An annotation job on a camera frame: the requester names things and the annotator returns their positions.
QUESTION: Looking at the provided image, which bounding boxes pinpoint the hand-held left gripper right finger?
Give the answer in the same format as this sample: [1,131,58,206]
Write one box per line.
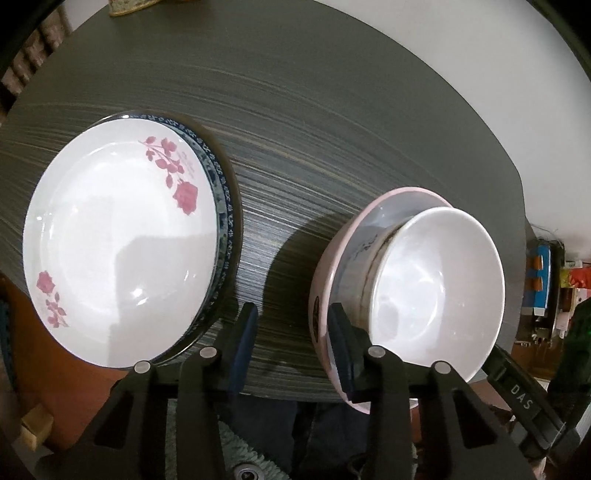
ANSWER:
[327,303,532,480]

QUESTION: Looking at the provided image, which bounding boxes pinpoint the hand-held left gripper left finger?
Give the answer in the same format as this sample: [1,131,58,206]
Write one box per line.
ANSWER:
[41,302,260,480]

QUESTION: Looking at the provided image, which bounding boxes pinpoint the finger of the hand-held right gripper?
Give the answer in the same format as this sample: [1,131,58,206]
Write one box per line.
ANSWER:
[481,344,509,382]

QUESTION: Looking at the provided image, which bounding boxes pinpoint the large pink bowl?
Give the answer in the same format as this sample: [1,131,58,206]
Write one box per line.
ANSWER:
[308,187,455,414]

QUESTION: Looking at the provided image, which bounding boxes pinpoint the white bowl with pink rabbit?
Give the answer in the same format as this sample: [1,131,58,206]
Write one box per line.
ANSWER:
[367,207,505,385]

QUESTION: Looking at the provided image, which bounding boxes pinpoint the large blue floral plate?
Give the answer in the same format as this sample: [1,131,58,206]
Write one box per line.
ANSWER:
[106,110,245,370]

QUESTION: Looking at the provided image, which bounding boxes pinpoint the white plate with pink flowers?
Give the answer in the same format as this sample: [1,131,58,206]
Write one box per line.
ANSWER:
[22,115,220,370]

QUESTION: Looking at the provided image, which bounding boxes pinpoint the small blue floral plate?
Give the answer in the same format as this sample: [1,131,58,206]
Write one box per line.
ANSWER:
[124,113,232,361]

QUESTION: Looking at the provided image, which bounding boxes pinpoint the person's legs in dark trousers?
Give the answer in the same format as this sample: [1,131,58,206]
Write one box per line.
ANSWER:
[231,396,370,480]

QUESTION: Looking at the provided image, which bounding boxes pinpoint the blue box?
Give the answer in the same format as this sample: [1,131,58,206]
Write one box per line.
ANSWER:
[524,244,553,319]

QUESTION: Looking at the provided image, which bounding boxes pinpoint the green fuzzy rug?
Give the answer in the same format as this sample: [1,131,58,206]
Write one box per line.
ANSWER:
[161,399,296,480]

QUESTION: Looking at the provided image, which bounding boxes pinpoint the yellow red packet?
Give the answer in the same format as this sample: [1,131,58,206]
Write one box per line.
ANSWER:
[560,264,591,291]

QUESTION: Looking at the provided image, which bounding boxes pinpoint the small wooden block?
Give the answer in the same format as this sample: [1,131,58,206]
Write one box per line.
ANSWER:
[20,405,54,449]

